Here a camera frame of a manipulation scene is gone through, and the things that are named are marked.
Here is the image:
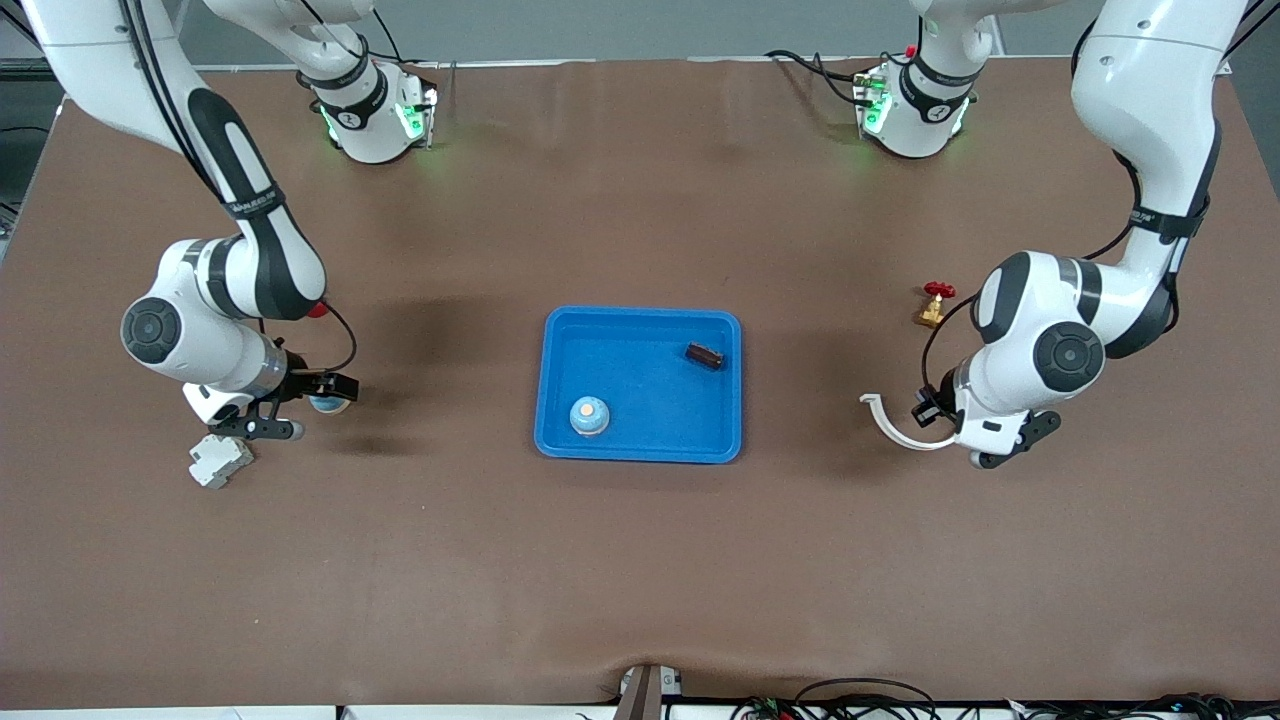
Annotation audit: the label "white curved pipe clamp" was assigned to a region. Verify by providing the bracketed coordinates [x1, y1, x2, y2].
[859, 392, 961, 452]

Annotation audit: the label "white circuit breaker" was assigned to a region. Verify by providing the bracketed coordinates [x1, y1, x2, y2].
[188, 432, 255, 490]

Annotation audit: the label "blue plastic tray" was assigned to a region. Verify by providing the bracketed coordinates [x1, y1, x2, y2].
[533, 305, 743, 464]

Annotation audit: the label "brown table cover mat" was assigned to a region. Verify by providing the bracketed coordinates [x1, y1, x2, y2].
[0, 55, 1280, 706]

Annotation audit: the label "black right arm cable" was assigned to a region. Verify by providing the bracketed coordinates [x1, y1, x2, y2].
[118, 0, 359, 376]

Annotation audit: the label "brass valve red handle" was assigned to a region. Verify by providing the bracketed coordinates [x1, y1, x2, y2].
[914, 281, 957, 330]

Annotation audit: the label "black right base cable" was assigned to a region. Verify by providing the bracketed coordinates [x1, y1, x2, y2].
[370, 5, 446, 71]

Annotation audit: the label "black left base cables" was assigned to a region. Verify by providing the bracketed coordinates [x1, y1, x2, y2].
[765, 48, 871, 109]

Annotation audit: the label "bundle of loose cables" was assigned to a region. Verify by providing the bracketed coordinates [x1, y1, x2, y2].
[735, 678, 1280, 720]

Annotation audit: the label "grey camera post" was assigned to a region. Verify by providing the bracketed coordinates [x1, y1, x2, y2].
[612, 664, 683, 720]

